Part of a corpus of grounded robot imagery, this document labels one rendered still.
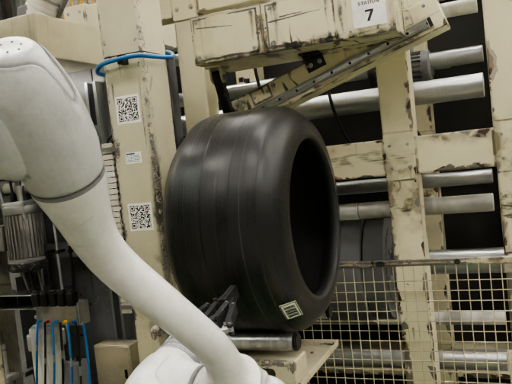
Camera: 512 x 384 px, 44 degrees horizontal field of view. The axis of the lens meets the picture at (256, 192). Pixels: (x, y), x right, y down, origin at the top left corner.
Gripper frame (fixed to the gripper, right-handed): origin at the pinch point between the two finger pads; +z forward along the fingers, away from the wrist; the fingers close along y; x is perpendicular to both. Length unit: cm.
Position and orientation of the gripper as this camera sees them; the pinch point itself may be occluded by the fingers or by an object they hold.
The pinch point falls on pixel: (228, 298)
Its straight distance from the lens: 139.8
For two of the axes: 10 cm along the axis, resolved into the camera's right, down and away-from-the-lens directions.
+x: 2.0, 9.4, 2.8
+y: -9.2, 0.8, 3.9
